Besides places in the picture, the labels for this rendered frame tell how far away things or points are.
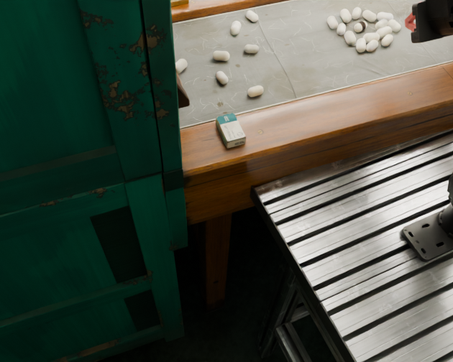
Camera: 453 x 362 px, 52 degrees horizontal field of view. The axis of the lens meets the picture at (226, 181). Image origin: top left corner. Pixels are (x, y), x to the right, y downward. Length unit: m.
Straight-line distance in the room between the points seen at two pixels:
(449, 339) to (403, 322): 0.07
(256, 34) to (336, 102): 0.27
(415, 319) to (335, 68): 0.52
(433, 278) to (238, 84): 0.51
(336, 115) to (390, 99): 0.12
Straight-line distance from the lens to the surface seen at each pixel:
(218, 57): 1.00
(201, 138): 0.83
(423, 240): 0.90
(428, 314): 0.85
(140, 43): 0.52
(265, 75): 0.99
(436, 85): 1.03
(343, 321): 0.80
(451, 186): 0.85
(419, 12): 0.90
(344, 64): 1.04
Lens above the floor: 1.40
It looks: 56 degrees down
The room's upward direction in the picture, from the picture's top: 3 degrees clockwise
